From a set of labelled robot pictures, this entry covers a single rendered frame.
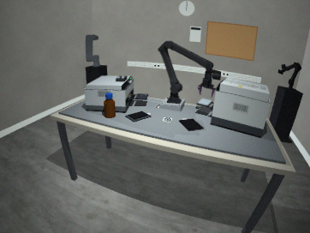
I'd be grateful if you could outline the brown bottle with blue cap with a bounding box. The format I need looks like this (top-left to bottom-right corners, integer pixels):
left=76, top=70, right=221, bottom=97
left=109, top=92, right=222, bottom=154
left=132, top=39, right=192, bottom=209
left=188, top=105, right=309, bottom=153
left=104, top=93, right=116, bottom=118

